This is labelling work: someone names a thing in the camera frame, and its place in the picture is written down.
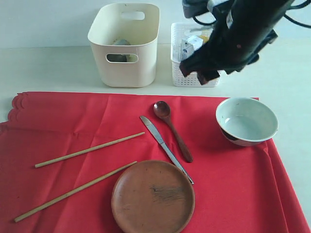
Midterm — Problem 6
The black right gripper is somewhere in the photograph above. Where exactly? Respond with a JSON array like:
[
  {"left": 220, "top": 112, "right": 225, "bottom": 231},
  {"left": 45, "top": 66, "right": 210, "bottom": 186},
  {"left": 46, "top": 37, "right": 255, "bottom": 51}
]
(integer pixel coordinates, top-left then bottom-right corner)
[{"left": 179, "top": 14, "right": 277, "bottom": 85}]

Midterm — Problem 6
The small milk carton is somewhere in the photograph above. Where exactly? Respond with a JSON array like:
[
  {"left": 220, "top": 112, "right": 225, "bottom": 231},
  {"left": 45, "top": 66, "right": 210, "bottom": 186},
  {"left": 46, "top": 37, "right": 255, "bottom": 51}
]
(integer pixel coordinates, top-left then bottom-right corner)
[{"left": 180, "top": 35, "right": 204, "bottom": 61}]

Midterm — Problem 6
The yellow lemon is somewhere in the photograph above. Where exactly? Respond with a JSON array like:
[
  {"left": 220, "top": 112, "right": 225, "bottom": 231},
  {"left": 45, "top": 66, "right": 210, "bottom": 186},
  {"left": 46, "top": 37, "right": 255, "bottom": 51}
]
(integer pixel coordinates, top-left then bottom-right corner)
[{"left": 199, "top": 35, "right": 209, "bottom": 44}]

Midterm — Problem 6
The dark wooden spoon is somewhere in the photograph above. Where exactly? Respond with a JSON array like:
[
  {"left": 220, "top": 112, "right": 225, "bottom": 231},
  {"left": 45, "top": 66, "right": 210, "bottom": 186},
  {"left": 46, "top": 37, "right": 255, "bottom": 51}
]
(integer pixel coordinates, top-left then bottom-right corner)
[{"left": 153, "top": 101, "right": 193, "bottom": 163}]

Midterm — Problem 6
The steel table knife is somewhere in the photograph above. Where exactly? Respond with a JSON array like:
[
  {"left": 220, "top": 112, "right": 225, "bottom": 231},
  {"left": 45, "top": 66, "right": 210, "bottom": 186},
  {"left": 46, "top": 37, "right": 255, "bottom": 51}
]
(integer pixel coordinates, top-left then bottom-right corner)
[{"left": 139, "top": 116, "right": 194, "bottom": 184}]

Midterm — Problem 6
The white ceramic bowl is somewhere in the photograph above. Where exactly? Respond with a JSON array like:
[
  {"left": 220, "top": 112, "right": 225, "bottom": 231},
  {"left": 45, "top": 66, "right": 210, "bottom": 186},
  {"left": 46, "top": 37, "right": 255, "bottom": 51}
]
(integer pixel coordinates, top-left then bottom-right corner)
[{"left": 215, "top": 98, "right": 279, "bottom": 147}]

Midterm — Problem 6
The stainless steel cup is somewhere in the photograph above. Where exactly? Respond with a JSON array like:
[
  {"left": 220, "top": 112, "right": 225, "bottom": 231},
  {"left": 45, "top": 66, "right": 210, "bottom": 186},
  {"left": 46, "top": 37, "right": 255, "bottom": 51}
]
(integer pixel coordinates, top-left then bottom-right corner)
[{"left": 106, "top": 39, "right": 130, "bottom": 62}]

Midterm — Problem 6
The brown wooden plate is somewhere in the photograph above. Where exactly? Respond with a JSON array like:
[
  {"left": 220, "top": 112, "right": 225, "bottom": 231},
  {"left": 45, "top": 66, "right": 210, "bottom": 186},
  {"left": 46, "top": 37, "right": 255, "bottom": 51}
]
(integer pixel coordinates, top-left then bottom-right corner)
[{"left": 111, "top": 160, "right": 195, "bottom": 233}]

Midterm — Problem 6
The wooden chopstick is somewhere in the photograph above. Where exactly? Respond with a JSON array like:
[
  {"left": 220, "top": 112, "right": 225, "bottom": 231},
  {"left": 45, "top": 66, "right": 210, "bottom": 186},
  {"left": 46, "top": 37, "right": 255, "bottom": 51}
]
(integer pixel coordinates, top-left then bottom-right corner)
[
  {"left": 35, "top": 132, "right": 145, "bottom": 168},
  {"left": 14, "top": 161, "right": 137, "bottom": 223}
]

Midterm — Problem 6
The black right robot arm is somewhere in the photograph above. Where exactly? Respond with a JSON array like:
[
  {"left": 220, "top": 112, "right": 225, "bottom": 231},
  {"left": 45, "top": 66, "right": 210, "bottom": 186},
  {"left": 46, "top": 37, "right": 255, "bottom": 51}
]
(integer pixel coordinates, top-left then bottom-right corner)
[{"left": 179, "top": 0, "right": 292, "bottom": 84}]

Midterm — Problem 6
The white perforated plastic basket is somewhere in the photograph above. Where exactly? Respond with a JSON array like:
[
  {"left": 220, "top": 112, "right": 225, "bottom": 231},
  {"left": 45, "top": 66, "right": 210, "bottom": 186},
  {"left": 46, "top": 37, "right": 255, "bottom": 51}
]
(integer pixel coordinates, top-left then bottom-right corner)
[{"left": 171, "top": 22, "right": 219, "bottom": 87}]

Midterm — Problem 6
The cream plastic bin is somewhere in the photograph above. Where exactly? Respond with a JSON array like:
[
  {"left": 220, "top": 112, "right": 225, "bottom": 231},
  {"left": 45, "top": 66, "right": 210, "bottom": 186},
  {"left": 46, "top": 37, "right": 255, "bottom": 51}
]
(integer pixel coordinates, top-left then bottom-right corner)
[{"left": 87, "top": 3, "right": 160, "bottom": 87}]

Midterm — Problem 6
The red tablecloth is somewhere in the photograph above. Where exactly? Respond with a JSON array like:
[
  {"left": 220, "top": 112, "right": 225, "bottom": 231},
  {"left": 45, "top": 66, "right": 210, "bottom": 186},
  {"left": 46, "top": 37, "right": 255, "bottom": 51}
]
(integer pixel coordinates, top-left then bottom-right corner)
[{"left": 0, "top": 92, "right": 310, "bottom": 233}]

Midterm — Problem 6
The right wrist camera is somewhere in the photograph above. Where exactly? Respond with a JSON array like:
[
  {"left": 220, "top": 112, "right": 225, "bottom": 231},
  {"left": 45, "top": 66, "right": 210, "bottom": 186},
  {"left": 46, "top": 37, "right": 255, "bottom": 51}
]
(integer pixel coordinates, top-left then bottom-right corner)
[{"left": 182, "top": 0, "right": 234, "bottom": 26}]

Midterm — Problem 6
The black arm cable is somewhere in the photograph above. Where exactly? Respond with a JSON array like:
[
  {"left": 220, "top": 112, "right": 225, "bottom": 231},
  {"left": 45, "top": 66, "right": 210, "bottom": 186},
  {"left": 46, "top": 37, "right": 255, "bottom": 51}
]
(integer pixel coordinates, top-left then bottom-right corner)
[{"left": 283, "top": 0, "right": 311, "bottom": 28}]

